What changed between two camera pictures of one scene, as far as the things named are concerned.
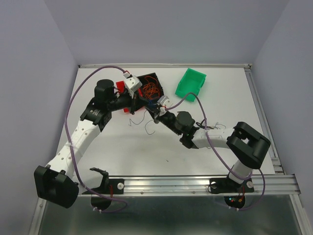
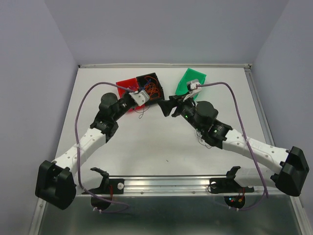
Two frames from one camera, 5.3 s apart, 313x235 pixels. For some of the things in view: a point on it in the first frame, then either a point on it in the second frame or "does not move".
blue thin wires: (150, 103) -> (142, 88)
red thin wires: (151, 89) does not move
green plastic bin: (192, 81) does not move
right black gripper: (156, 118) -> (167, 105)
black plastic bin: (152, 90) does not move
